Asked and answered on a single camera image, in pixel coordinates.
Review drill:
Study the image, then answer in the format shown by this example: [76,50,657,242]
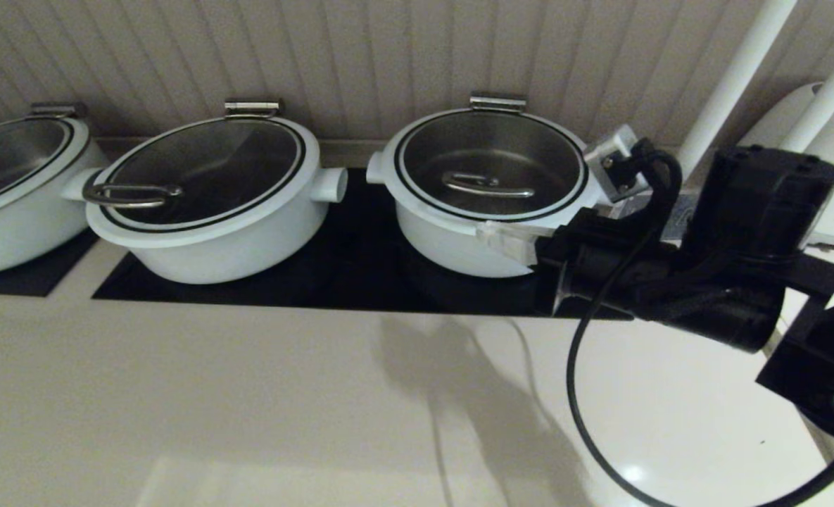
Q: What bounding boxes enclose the white pot steel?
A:
[365,106,618,279]
[0,116,108,277]
[61,116,349,285]

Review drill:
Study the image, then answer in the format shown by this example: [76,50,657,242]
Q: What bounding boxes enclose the glass pot lid white rim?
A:
[0,115,92,225]
[383,107,593,226]
[82,115,319,249]

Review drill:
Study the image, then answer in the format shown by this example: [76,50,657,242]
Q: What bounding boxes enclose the small acrylic sign card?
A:
[610,192,697,227]

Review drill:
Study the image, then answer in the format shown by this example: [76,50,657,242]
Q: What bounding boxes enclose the large black glass hob panel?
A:
[91,166,635,322]

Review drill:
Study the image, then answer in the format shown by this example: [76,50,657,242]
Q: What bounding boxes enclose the small black glass hob panel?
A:
[0,229,100,297]

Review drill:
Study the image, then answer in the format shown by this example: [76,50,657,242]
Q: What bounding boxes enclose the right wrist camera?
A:
[583,125,651,205]

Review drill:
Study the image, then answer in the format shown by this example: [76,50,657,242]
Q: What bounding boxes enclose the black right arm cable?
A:
[565,149,834,507]

